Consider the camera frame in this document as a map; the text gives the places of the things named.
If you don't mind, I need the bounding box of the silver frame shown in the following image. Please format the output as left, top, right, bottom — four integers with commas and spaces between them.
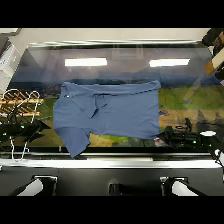
0, 152, 224, 196

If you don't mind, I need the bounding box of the blue polo shirt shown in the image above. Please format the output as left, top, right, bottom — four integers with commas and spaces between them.
53, 79, 162, 159

